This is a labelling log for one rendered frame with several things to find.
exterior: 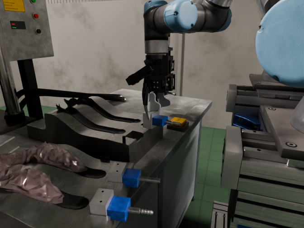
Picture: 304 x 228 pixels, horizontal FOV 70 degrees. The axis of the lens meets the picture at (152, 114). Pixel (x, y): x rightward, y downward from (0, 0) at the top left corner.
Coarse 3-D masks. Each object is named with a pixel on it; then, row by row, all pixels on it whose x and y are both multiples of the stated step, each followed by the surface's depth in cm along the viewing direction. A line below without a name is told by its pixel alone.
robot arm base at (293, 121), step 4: (300, 100) 43; (300, 104) 42; (296, 108) 43; (300, 108) 42; (296, 112) 43; (300, 112) 41; (292, 116) 44; (296, 116) 42; (300, 116) 41; (292, 120) 43; (296, 120) 42; (300, 120) 41; (292, 124) 43; (296, 124) 42; (300, 124) 41; (296, 128) 42; (300, 128) 41; (300, 132) 41
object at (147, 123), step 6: (144, 114) 74; (156, 114) 76; (144, 120) 75; (150, 120) 74; (156, 120) 73; (162, 120) 72; (168, 120) 73; (144, 126) 76; (150, 126) 74; (162, 126) 72
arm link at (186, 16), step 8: (176, 0) 54; (184, 0) 53; (160, 8) 59; (168, 8) 55; (176, 8) 52; (184, 8) 53; (192, 8) 54; (200, 8) 58; (160, 16) 58; (168, 16) 55; (176, 16) 53; (184, 16) 53; (192, 16) 55; (200, 16) 58; (160, 24) 59; (168, 24) 56; (176, 24) 54; (184, 24) 54; (192, 24) 55; (200, 24) 59; (160, 32) 63; (168, 32) 61
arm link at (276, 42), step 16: (272, 0) 29; (288, 0) 26; (272, 16) 28; (288, 16) 26; (272, 32) 29; (288, 32) 27; (256, 48) 31; (272, 48) 29; (288, 48) 28; (272, 64) 30; (288, 64) 28; (288, 80) 29
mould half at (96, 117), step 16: (96, 96) 101; (48, 112) 81; (64, 112) 82; (80, 112) 85; (96, 112) 89; (112, 112) 94; (32, 128) 88; (48, 128) 83; (64, 128) 78; (80, 128) 78; (128, 128) 78; (144, 128) 78; (160, 128) 87; (80, 144) 77; (96, 144) 73; (112, 144) 70; (128, 144) 67; (144, 144) 76; (112, 160) 72; (128, 160) 69
